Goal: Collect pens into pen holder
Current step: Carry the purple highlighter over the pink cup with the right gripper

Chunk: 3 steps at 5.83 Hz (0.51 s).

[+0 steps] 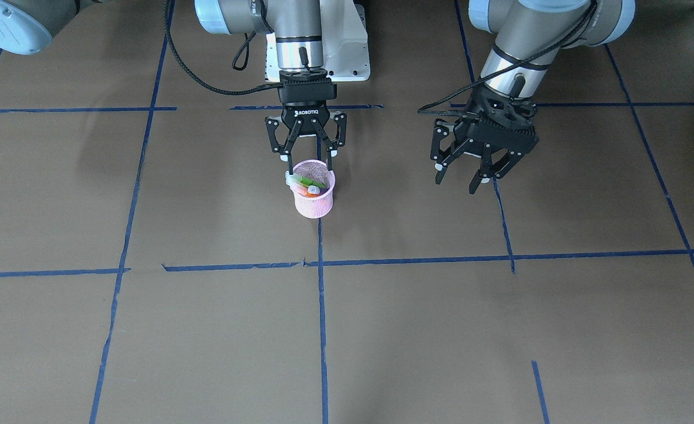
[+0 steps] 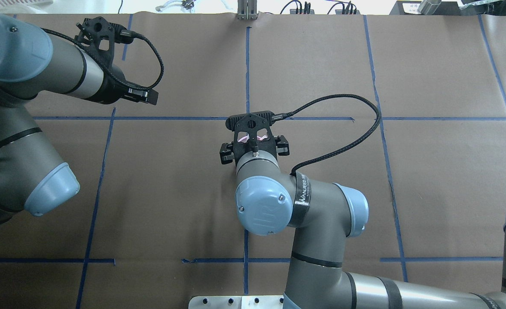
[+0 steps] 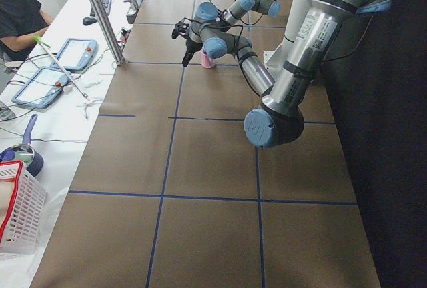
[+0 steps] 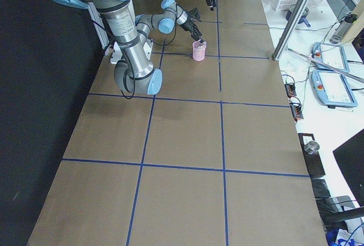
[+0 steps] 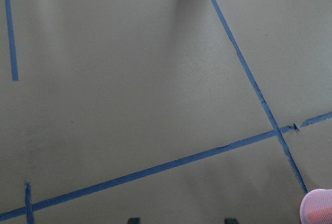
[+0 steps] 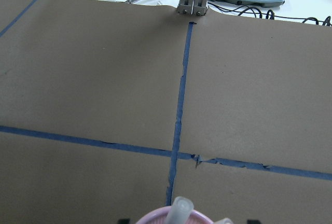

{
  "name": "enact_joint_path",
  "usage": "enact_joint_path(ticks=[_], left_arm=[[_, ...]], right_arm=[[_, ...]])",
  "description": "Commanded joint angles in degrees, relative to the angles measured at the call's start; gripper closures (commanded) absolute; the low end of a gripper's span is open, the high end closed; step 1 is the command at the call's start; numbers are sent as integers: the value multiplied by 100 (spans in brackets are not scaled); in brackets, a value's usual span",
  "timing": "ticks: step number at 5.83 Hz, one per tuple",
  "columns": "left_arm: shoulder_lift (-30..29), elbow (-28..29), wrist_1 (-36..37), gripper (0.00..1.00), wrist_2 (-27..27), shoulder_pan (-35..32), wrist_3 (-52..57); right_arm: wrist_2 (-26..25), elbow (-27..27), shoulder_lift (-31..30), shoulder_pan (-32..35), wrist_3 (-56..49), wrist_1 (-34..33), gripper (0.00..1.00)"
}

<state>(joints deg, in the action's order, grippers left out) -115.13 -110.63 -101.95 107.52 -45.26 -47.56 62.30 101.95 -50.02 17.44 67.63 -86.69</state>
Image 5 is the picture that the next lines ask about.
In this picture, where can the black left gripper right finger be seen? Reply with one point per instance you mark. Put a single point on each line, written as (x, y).
(230, 221)

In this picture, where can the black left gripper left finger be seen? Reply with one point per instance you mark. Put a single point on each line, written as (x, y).
(134, 220)

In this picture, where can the pink mesh pen holder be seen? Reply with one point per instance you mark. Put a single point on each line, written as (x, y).
(316, 207)

